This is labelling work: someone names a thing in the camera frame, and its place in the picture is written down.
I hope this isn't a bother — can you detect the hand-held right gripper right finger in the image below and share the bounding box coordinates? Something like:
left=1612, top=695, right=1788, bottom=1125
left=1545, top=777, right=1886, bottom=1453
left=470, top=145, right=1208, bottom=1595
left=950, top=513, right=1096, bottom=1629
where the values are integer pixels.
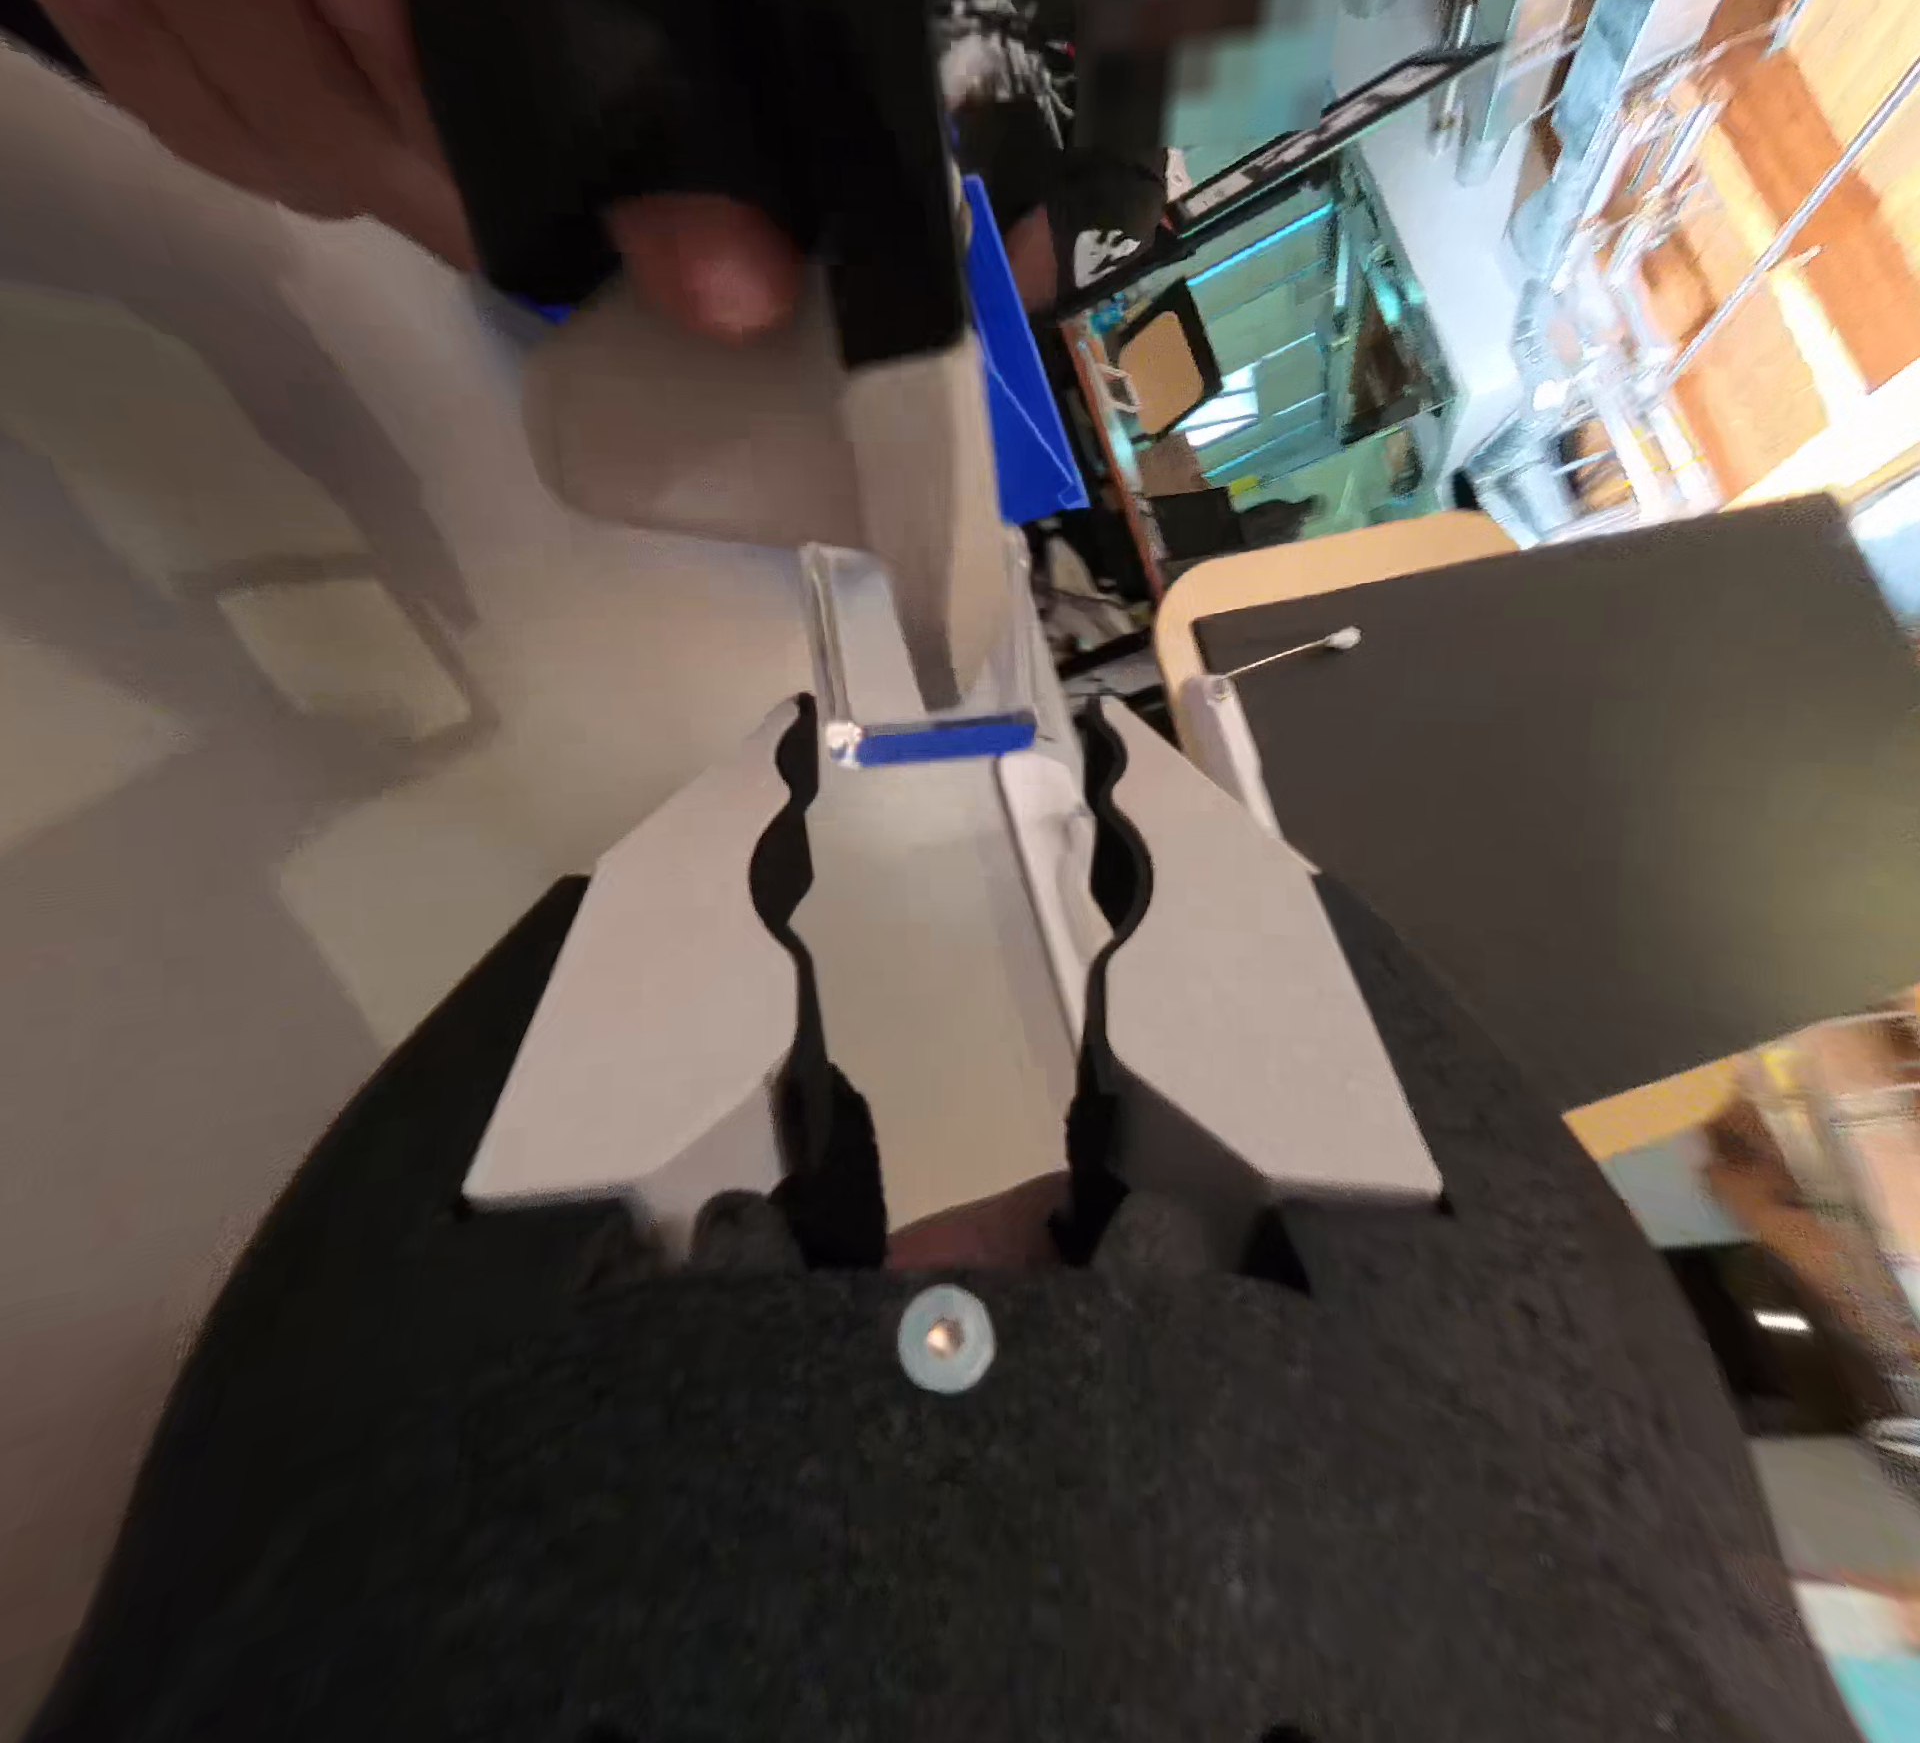
left=1046, top=697, right=1450, bottom=1271

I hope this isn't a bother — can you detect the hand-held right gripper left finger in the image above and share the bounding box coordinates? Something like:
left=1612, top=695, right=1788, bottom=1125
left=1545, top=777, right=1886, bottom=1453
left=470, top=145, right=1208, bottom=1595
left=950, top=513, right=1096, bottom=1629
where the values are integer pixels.
left=459, top=697, right=891, bottom=1271

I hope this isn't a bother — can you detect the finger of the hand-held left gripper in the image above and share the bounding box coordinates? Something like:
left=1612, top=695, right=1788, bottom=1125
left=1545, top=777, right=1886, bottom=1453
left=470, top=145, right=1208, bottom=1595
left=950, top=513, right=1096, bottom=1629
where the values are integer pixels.
left=845, top=345, right=1014, bottom=713

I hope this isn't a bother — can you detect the blue plastic bin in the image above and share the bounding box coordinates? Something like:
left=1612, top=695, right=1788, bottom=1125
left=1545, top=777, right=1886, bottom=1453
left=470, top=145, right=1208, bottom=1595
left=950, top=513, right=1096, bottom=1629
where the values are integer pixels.
left=961, top=175, right=1092, bottom=527

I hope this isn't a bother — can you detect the clear plastic piece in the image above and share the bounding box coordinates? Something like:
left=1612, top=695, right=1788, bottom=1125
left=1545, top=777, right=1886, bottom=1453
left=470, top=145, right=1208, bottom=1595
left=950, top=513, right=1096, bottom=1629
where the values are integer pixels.
left=798, top=543, right=1045, bottom=773

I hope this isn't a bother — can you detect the person's right hand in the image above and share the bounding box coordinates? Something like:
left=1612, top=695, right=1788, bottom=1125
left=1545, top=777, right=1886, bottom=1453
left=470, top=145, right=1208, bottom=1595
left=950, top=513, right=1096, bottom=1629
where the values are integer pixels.
left=889, top=1169, right=1078, bottom=1275

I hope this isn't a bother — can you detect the wooden black chair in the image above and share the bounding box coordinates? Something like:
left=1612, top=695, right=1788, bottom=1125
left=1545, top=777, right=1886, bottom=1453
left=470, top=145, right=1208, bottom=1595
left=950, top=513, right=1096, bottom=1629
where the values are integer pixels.
left=1116, top=287, right=1225, bottom=439

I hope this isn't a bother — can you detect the black wooden book stand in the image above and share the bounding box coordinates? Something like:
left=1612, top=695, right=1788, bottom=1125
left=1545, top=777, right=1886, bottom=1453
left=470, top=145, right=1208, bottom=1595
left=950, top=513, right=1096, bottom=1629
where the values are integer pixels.
left=997, top=495, right=1920, bottom=1163

